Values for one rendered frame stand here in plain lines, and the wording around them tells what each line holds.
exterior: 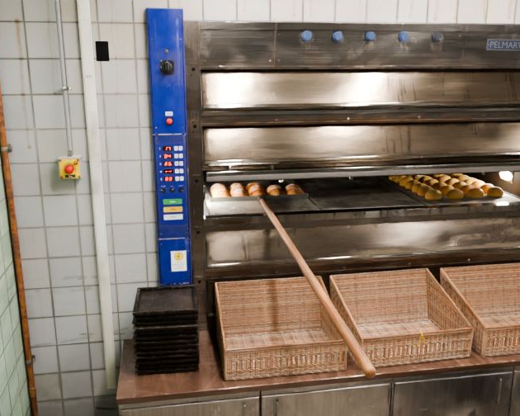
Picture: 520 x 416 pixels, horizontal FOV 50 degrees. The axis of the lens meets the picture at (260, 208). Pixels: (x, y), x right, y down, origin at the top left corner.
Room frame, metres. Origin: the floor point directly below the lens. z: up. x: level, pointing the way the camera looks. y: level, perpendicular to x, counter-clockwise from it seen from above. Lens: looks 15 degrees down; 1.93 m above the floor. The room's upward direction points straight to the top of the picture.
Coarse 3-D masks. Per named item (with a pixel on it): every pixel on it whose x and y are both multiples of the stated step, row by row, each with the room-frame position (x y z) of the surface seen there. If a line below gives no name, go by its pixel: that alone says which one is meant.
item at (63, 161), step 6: (60, 156) 2.52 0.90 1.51; (66, 156) 2.52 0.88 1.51; (78, 156) 2.52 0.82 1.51; (60, 162) 2.47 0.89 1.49; (66, 162) 2.48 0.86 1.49; (72, 162) 2.48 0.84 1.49; (78, 162) 2.48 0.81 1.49; (60, 168) 2.47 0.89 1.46; (78, 168) 2.48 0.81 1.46; (60, 174) 2.47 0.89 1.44; (66, 174) 2.47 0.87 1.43; (72, 174) 2.48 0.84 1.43; (78, 174) 2.48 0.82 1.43
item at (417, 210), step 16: (368, 208) 2.84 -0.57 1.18; (384, 208) 2.84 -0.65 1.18; (400, 208) 2.84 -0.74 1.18; (416, 208) 2.84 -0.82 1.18; (432, 208) 2.85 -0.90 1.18; (448, 208) 2.87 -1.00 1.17; (464, 208) 2.88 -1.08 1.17; (480, 208) 2.90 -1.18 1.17; (496, 208) 2.91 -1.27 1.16; (512, 208) 2.93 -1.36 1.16; (208, 224) 2.65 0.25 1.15; (224, 224) 2.67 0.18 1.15; (240, 224) 2.68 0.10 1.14
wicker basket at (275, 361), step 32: (256, 288) 2.65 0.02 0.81; (288, 288) 2.67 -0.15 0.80; (224, 320) 2.58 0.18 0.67; (256, 320) 2.60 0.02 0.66; (288, 320) 2.63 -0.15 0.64; (320, 320) 2.65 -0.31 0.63; (224, 352) 2.17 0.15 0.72; (256, 352) 2.40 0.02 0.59; (288, 352) 2.21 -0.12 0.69; (320, 352) 2.24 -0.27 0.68
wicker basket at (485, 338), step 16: (448, 272) 2.83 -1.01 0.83; (464, 272) 2.84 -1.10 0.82; (480, 272) 2.86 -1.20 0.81; (496, 272) 2.87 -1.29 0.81; (448, 288) 2.74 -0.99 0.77; (464, 288) 2.82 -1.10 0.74; (480, 288) 2.83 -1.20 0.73; (496, 288) 2.85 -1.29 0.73; (512, 288) 2.86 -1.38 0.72; (464, 304) 2.57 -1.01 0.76; (480, 304) 2.81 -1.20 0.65; (496, 304) 2.83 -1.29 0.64; (512, 304) 2.84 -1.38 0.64; (480, 320) 2.42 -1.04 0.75; (496, 320) 2.74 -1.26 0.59; (512, 320) 2.74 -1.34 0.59; (480, 336) 2.40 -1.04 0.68; (496, 336) 2.56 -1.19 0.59; (512, 336) 2.39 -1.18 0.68; (480, 352) 2.39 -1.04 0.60; (496, 352) 2.38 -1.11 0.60; (512, 352) 2.40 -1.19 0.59
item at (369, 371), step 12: (264, 204) 2.82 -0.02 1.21; (276, 228) 2.44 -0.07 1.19; (288, 240) 2.23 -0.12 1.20; (300, 264) 1.96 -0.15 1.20; (312, 276) 1.84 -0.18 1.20; (312, 288) 1.77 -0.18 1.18; (324, 300) 1.64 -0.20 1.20; (336, 312) 1.55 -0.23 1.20; (336, 324) 1.49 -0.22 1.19; (348, 336) 1.40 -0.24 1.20; (360, 348) 1.34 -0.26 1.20; (360, 360) 1.29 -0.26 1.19; (372, 372) 1.24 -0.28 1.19
